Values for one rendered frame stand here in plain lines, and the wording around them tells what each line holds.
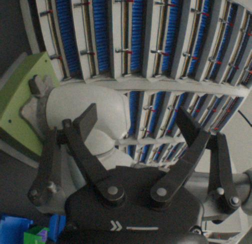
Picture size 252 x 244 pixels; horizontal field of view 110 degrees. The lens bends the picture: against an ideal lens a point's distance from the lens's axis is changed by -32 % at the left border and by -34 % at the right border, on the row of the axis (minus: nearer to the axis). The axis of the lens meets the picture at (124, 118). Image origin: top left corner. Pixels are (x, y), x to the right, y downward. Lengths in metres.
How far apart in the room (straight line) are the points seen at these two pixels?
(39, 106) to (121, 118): 0.22
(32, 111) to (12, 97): 0.07
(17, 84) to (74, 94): 0.16
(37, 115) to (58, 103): 0.07
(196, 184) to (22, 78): 0.53
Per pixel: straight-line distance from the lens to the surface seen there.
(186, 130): 0.18
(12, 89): 0.38
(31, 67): 0.41
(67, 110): 0.32
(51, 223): 1.10
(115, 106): 0.31
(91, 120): 0.19
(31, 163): 0.54
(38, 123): 0.38
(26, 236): 0.69
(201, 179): 0.38
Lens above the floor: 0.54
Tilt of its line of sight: 1 degrees up
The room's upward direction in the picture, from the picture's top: 89 degrees clockwise
